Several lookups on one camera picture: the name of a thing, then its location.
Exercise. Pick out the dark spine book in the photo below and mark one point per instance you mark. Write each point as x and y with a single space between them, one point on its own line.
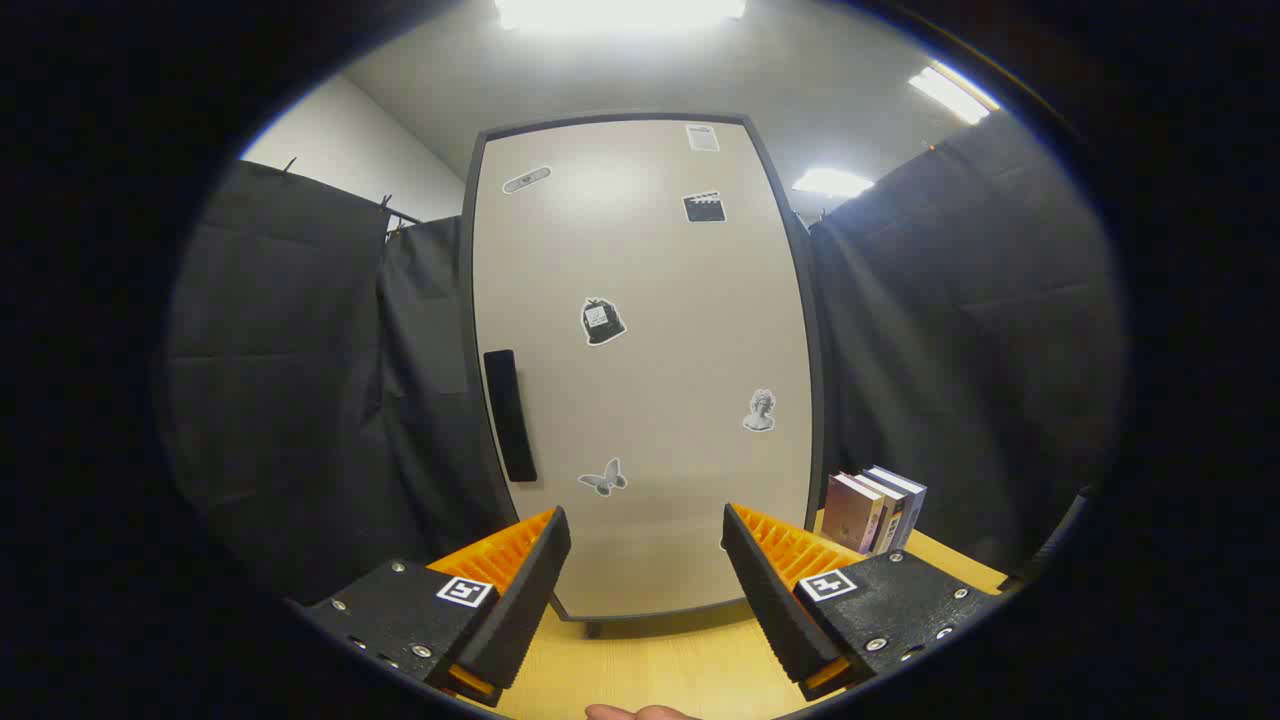
890 515

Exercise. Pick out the maroon cover book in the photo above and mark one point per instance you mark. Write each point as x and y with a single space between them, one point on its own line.
852 513

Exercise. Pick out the dark grey cabinet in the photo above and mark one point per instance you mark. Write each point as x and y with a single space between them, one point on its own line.
816 400

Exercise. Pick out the white and blue book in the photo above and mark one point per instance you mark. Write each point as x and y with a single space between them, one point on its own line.
908 500

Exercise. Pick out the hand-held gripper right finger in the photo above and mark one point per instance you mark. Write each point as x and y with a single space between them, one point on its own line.
775 610

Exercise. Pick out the long ceiling light panel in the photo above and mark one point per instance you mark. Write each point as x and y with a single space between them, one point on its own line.
950 95

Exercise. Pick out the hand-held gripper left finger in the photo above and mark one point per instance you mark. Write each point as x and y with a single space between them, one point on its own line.
520 610

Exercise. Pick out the large ceiling light panel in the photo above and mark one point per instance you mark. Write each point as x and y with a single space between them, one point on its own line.
620 12

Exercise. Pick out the small ceiling light panel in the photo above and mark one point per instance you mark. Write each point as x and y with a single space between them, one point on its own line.
832 182

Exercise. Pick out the black backdrop cloth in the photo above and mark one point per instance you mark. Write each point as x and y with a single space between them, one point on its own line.
300 350

